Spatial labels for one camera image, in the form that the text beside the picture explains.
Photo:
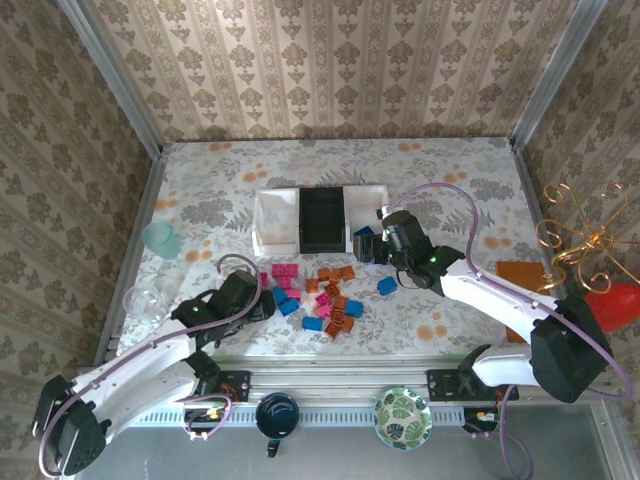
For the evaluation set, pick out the orange lego brick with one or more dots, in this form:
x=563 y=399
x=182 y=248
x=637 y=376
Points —
x=312 y=285
x=334 y=273
x=346 y=325
x=339 y=315
x=340 y=301
x=324 y=274
x=332 y=328
x=331 y=289
x=346 y=273

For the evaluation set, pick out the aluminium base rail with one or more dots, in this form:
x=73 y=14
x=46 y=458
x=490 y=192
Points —
x=340 y=375

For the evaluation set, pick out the aluminium frame post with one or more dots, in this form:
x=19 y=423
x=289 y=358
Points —
x=555 y=80
x=115 y=85

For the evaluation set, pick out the black plastic bin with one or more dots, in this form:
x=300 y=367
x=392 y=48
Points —
x=322 y=220

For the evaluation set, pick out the dark blue mug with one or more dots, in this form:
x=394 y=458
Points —
x=276 y=415

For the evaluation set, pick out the blue lego brick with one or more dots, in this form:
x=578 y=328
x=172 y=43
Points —
x=279 y=295
x=364 y=231
x=354 y=308
x=386 y=285
x=312 y=323
x=288 y=306

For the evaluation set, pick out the orange flat board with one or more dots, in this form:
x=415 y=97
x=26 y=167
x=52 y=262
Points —
x=520 y=275

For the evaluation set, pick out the red heart decoration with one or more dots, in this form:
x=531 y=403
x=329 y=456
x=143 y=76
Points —
x=615 y=307

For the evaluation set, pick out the pink lego brick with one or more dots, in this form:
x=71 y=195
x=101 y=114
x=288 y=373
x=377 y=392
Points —
x=323 y=311
x=285 y=282
x=263 y=278
x=278 y=270
x=294 y=293
x=323 y=299
x=292 y=270

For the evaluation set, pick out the aluminium table side rail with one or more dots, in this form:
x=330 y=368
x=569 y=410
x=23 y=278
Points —
x=135 y=250
x=530 y=200

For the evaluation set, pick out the white plastic bin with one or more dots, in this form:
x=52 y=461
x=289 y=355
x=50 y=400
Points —
x=275 y=220
x=367 y=202

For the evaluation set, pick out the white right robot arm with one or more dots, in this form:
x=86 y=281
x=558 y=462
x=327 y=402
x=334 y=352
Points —
x=500 y=295

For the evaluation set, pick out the clear drinking glass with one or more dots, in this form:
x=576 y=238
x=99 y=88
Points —
x=144 y=305

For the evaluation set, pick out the teal plastic cup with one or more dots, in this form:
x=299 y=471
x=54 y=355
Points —
x=160 y=240

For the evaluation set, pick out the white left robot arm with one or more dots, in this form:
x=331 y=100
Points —
x=150 y=370

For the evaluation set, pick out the green leaf pattern bowl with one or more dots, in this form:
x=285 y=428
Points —
x=402 y=417

